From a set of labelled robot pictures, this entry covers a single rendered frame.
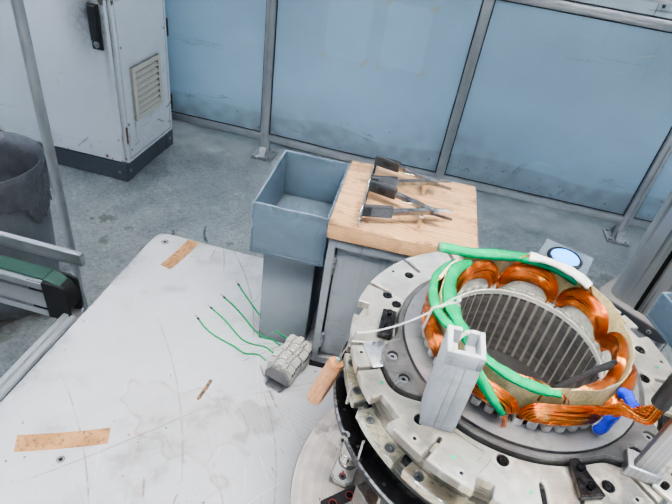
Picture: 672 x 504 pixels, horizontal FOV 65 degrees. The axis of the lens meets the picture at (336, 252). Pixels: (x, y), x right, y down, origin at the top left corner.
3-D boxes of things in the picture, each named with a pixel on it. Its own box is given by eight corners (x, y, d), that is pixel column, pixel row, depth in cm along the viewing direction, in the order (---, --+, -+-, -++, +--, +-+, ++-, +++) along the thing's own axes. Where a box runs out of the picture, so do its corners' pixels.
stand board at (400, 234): (325, 238, 70) (328, 223, 69) (349, 173, 86) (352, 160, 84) (473, 271, 69) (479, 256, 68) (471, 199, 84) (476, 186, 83)
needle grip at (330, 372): (327, 363, 50) (304, 400, 54) (343, 371, 50) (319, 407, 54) (330, 352, 52) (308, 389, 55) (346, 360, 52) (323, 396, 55)
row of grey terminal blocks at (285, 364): (284, 396, 81) (286, 378, 78) (258, 381, 82) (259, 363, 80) (317, 355, 88) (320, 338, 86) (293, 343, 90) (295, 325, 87)
